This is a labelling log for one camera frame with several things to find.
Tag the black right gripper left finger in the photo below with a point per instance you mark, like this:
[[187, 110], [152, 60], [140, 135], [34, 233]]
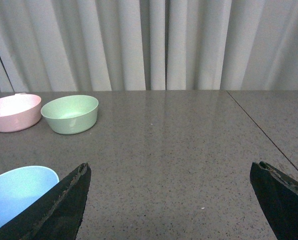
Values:
[[58, 214]]

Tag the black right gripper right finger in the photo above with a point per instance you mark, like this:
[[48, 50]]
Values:
[[277, 194]]

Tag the green bowl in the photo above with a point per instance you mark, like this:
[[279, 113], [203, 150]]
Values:
[[71, 114]]

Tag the pink bowl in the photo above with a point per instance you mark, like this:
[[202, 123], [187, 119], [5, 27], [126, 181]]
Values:
[[19, 112]]

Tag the white curtain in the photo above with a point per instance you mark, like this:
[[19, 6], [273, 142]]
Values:
[[148, 45]]

